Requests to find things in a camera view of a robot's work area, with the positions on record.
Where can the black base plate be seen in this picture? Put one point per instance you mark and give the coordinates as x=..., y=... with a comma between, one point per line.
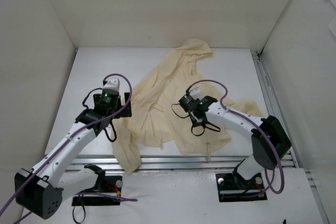
x=229, y=191
x=111, y=186

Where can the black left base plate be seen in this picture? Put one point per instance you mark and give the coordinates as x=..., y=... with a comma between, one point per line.
x=111, y=186

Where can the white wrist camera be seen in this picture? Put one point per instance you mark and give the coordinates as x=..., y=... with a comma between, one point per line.
x=112, y=84
x=196, y=94

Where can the front aluminium rail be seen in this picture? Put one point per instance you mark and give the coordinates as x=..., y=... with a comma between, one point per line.
x=161, y=163

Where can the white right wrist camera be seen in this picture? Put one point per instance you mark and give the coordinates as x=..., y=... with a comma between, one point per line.
x=196, y=94

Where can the cream yellow jacket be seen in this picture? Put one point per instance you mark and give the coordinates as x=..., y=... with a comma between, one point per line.
x=153, y=121

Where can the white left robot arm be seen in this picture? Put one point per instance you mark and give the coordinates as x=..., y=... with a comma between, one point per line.
x=43, y=188

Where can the aluminium rail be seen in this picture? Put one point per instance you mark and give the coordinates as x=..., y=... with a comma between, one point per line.
x=273, y=108
x=161, y=163

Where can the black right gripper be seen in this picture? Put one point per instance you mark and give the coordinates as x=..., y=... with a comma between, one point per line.
x=189, y=103

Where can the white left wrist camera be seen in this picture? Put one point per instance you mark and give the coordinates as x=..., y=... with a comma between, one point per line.
x=112, y=84

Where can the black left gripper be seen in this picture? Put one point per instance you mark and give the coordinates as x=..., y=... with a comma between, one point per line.
x=126, y=105

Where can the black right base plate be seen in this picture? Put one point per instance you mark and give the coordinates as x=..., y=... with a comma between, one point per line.
x=229, y=191

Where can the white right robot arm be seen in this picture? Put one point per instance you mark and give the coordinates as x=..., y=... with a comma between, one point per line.
x=268, y=138

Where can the right aluminium rail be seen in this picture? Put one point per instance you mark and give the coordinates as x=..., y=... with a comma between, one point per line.
x=273, y=108

